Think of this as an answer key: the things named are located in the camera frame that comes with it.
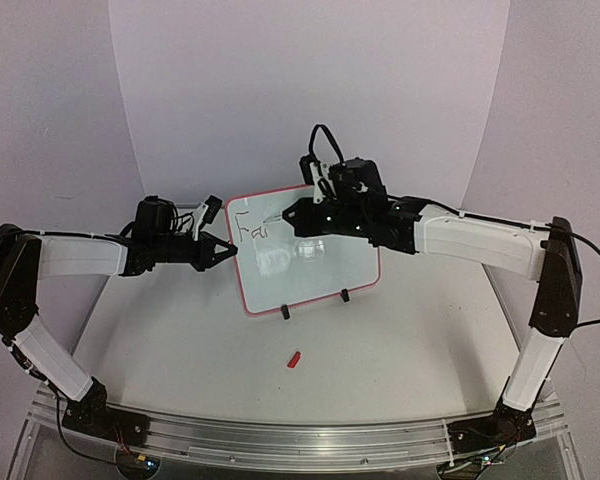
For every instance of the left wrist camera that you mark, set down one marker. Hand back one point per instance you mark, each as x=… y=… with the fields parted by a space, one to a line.
x=204 y=214

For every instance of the whiteboard marker pen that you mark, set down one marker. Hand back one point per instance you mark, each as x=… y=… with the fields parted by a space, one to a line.
x=273 y=218

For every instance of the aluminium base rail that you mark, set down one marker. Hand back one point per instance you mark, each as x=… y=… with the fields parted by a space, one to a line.
x=279 y=448

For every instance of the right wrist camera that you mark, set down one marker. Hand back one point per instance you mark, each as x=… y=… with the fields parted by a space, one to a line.
x=316 y=173

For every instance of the pink framed whiteboard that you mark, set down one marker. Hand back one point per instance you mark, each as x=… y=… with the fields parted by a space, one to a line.
x=274 y=267

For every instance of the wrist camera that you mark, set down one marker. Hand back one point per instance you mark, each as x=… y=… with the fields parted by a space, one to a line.
x=316 y=173
x=204 y=214

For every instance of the wire whiteboard stand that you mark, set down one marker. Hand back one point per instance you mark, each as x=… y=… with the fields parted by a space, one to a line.
x=285 y=310

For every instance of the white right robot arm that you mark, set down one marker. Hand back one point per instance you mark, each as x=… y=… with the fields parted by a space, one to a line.
x=534 y=267

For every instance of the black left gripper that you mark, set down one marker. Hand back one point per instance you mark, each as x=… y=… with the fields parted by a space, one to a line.
x=205 y=249

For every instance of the red marker cap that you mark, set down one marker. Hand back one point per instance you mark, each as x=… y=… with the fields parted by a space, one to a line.
x=294 y=360

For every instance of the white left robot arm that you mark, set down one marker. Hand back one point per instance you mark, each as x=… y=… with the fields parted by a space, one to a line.
x=29 y=258

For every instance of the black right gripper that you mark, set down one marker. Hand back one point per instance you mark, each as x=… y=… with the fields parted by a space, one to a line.
x=327 y=218

